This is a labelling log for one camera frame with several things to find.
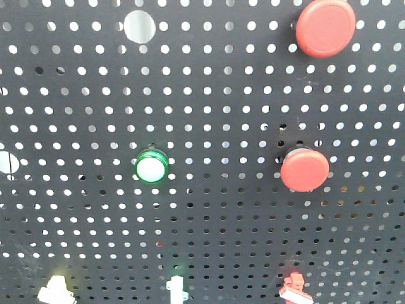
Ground green illuminated push button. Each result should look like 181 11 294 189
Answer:
134 146 170 184

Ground black perforated pegboard panel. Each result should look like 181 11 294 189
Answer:
1 1 404 303

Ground small red mushroom button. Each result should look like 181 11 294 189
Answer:
280 146 330 192

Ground large red mushroom button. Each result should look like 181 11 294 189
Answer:
294 0 356 58

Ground green white toggle switch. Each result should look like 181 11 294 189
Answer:
166 275 189 304

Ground red toggle switch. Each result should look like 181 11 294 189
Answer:
278 272 314 304

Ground yellow toggle switch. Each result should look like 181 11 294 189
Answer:
37 275 77 304

